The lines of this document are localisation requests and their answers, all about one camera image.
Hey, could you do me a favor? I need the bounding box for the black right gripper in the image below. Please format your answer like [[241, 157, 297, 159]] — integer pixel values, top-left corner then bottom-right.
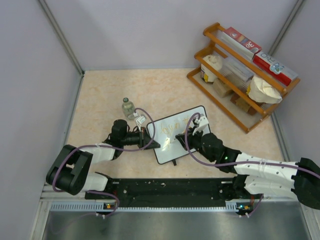
[[177, 125, 216, 162]]

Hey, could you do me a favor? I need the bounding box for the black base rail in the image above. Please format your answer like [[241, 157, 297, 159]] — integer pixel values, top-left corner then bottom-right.
[[56, 177, 266, 208]]

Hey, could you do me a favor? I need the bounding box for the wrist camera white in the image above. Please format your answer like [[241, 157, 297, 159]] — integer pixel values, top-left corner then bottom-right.
[[192, 115, 209, 136], [133, 112, 147, 130]]

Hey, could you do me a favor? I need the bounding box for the white whiteboard black frame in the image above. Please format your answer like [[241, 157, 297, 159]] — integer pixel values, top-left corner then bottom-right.
[[146, 105, 207, 165]]

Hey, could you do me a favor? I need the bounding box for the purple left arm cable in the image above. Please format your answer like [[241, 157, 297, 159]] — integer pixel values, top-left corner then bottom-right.
[[51, 107, 157, 216]]

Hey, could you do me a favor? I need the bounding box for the red white foil box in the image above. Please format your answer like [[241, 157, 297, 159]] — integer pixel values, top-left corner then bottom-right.
[[221, 27, 262, 61]]

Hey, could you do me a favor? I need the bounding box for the tan sponge block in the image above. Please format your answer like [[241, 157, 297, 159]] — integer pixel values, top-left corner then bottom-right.
[[212, 78, 233, 98]]

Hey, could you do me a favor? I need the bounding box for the white cup paper cover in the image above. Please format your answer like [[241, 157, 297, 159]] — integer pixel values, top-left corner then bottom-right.
[[246, 75, 283, 104], [200, 54, 224, 85]]

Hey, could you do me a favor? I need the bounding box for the brown block on shelf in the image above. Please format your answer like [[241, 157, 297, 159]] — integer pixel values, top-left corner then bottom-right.
[[230, 93, 257, 116]]

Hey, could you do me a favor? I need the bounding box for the red white wrap box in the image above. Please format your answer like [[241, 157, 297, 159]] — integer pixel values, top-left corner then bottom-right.
[[252, 51, 298, 86]]

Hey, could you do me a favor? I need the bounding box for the clear glass bottle green cap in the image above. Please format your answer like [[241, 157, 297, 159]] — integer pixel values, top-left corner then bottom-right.
[[122, 97, 135, 120]]

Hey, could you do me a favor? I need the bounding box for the grey white box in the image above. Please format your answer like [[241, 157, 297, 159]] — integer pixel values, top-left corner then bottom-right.
[[220, 57, 254, 87]]

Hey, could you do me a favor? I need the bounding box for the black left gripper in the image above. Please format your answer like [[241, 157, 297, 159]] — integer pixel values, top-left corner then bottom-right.
[[121, 126, 160, 151]]

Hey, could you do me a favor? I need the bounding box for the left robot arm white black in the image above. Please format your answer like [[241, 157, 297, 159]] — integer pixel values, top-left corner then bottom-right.
[[45, 119, 161, 199]]

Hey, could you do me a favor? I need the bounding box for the orange wooden shelf rack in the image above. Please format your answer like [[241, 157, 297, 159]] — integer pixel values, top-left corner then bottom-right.
[[187, 23, 300, 133]]

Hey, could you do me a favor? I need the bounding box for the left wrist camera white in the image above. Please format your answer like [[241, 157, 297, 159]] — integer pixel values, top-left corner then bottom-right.
[[133, 112, 147, 130]]

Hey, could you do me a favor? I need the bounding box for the white cup paper cover right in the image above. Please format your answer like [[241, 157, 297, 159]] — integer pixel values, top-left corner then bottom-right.
[[246, 75, 283, 104]]

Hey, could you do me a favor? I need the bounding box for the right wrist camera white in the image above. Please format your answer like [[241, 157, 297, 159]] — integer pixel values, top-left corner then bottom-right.
[[192, 115, 209, 136]]

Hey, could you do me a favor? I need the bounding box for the white cup paper cover left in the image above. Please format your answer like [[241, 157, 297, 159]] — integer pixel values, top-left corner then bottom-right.
[[200, 54, 224, 85]]

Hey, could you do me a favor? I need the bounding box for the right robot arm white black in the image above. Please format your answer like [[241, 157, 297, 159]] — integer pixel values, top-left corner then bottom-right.
[[175, 128, 320, 210]]

